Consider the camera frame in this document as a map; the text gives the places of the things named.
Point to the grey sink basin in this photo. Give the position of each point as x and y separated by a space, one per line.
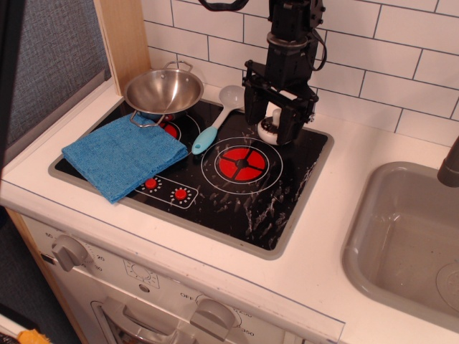
402 248

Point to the grey oven door handle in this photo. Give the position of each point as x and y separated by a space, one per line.
137 322

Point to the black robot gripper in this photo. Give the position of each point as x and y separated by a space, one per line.
286 70

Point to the blue folded cloth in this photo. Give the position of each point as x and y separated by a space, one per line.
120 156

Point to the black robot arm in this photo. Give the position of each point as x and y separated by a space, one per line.
293 24

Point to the grey oven temperature knob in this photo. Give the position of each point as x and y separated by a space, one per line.
213 318

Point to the wooden side post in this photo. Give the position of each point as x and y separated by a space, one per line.
124 37

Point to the yellow object at corner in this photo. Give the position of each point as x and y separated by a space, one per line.
32 337

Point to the grey timer knob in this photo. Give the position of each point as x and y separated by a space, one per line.
68 252

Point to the white spoon blue handle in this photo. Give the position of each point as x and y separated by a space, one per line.
231 98

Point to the stainless steel bowl pan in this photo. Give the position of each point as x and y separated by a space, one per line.
163 95

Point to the black toy stovetop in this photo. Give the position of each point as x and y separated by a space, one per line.
241 191

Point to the grey faucet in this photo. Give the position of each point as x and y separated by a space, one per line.
448 174

